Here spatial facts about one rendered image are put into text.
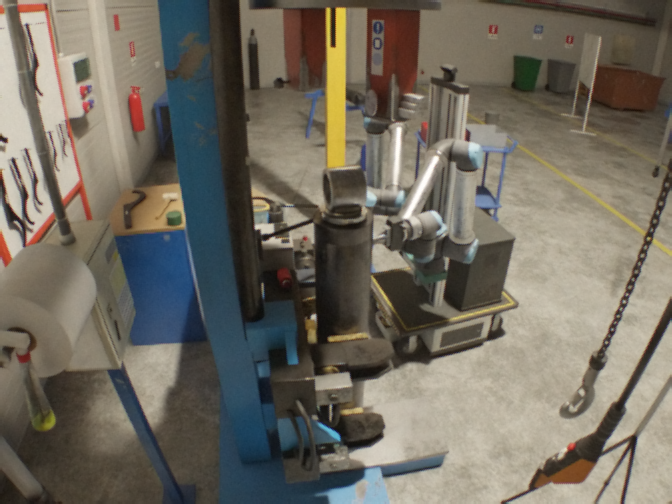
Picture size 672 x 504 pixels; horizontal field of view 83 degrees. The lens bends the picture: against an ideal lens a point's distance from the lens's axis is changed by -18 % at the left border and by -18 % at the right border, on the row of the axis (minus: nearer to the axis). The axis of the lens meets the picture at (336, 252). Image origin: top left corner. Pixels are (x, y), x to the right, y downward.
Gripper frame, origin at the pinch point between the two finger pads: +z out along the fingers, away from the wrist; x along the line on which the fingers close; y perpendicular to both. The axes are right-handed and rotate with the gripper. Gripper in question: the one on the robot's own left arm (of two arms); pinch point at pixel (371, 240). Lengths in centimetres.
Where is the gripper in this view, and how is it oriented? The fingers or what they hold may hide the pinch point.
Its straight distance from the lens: 174.1
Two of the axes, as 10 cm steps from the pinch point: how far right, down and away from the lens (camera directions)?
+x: 0.0, 8.5, 5.2
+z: -8.5, 2.7, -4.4
